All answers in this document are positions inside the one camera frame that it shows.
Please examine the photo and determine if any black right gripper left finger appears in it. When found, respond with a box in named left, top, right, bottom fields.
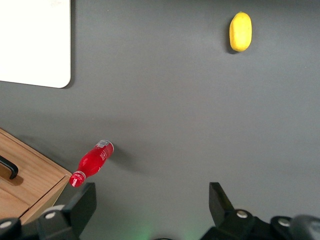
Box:
left=37, top=182, right=98, bottom=240

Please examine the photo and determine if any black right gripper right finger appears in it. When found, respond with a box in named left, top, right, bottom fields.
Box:
left=199, top=181, right=271, bottom=240

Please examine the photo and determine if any red soda can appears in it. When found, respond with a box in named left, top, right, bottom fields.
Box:
left=69, top=139, right=115, bottom=188

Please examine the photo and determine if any cream rectangular tray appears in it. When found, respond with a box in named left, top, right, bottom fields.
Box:
left=0, top=0, right=72, bottom=89

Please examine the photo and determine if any wooden drawer cabinet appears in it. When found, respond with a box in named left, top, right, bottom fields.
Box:
left=0, top=127, right=73, bottom=226

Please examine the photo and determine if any yellow lemon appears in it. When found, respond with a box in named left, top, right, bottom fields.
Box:
left=229, top=11, right=253, bottom=53

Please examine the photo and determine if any black drawer handle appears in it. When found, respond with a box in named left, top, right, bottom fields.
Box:
left=0, top=154, right=20, bottom=180

